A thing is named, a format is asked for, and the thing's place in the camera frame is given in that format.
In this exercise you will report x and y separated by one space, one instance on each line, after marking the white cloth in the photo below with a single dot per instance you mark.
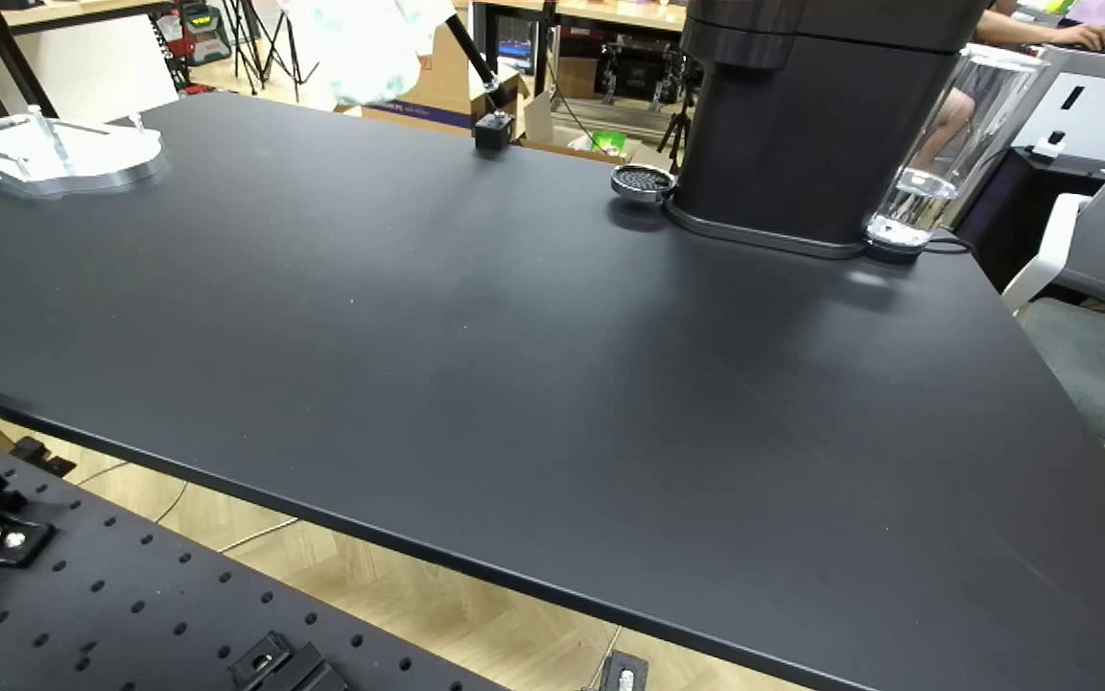
355 45

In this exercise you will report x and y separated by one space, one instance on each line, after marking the person forearm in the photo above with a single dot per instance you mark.
1028 31

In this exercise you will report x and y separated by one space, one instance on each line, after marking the small black round lid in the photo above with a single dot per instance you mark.
644 183

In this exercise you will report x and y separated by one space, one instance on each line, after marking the cardboard box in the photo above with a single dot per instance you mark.
450 80

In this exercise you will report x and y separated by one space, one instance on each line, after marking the large black appliance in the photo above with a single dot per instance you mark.
785 128

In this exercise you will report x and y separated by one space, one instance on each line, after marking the clear plastic jug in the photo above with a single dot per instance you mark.
959 137

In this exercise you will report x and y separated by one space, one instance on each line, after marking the black perforated board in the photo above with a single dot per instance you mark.
132 600

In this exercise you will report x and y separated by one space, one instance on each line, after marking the white panel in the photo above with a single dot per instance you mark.
104 70

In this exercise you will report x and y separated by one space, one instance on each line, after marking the white side desk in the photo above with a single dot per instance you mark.
1097 109

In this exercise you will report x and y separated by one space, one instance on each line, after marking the wooden desk with black legs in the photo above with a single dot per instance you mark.
16 18

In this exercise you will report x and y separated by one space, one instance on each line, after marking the small black metal mount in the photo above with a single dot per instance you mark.
622 672

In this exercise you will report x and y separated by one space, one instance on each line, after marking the black bracket on board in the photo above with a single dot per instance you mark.
287 664

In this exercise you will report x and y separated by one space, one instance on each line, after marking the black camera tripod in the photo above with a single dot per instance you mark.
260 45

